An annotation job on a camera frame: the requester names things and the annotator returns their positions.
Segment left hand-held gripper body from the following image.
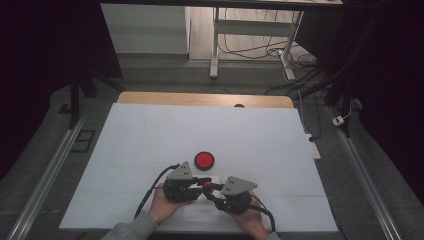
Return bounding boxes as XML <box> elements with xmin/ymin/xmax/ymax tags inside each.
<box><xmin>162</xmin><ymin>161</ymin><xmax>201</xmax><ymax>203</ymax></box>

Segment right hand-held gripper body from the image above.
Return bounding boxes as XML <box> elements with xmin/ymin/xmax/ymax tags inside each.
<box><xmin>213</xmin><ymin>175</ymin><xmax>258</xmax><ymax>215</ymax></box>

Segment red ink pad black case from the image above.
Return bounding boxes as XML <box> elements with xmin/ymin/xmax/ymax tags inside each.
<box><xmin>194</xmin><ymin>151</ymin><xmax>215</xmax><ymax>172</ymax></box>

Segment person's right hand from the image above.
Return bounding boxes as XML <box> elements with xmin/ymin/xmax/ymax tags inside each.
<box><xmin>229</xmin><ymin>192</ymin><xmax>271</xmax><ymax>240</ymax></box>

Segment person's left hand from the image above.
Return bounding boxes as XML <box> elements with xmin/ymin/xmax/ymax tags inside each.
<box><xmin>148</xmin><ymin>183</ymin><xmax>192</xmax><ymax>224</ymax></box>

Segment white table cover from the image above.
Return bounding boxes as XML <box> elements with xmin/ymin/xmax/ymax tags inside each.
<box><xmin>59</xmin><ymin>102</ymin><xmax>339</xmax><ymax>233</ymax></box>

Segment wooden table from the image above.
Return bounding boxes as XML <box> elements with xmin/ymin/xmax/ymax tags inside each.
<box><xmin>116</xmin><ymin>91</ymin><xmax>295</xmax><ymax>109</ymax></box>

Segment white power strip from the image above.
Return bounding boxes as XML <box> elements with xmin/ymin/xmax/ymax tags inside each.
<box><xmin>304</xmin><ymin>133</ymin><xmax>322</xmax><ymax>160</ymax></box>

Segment black floor plate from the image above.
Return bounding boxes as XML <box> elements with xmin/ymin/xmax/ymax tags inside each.
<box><xmin>71</xmin><ymin>129</ymin><xmax>97</xmax><ymax>154</ymax></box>

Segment black tripod stand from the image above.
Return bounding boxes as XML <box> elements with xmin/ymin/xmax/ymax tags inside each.
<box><xmin>68</xmin><ymin>63</ymin><xmax>128</xmax><ymax>130</ymax></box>
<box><xmin>298</xmin><ymin>63</ymin><xmax>355</xmax><ymax>138</ymax></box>

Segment white cabinet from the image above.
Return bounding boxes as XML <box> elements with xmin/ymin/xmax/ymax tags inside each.
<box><xmin>100</xmin><ymin>3</ymin><xmax>191</xmax><ymax>56</ymax></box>

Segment left hand-held gripper black cable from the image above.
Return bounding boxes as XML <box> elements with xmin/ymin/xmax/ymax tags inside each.
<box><xmin>133</xmin><ymin>163</ymin><xmax>181</xmax><ymax>220</ymax></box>

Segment hand-held gripper black cable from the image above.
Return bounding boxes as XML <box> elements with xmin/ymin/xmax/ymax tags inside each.
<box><xmin>249</xmin><ymin>194</ymin><xmax>277</xmax><ymax>233</ymax></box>
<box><xmin>133</xmin><ymin>163</ymin><xmax>181</xmax><ymax>220</ymax></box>

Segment right hand-held gripper black cable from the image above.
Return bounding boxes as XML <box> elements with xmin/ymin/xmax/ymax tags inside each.
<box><xmin>249</xmin><ymin>194</ymin><xmax>277</xmax><ymax>233</ymax></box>

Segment aluminium floor rail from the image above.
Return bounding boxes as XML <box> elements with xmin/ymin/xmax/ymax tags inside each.
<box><xmin>6</xmin><ymin>113</ymin><xmax>88</xmax><ymax>240</ymax></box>
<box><xmin>328</xmin><ymin>106</ymin><xmax>405</xmax><ymax>240</ymax></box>

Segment black floor cables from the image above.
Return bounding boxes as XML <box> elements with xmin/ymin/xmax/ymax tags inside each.
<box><xmin>218</xmin><ymin>8</ymin><xmax>323</xmax><ymax>96</ymax></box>

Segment white desk frame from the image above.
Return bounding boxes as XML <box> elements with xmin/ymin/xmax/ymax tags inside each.
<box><xmin>209</xmin><ymin>6</ymin><xmax>305</xmax><ymax>81</ymax></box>

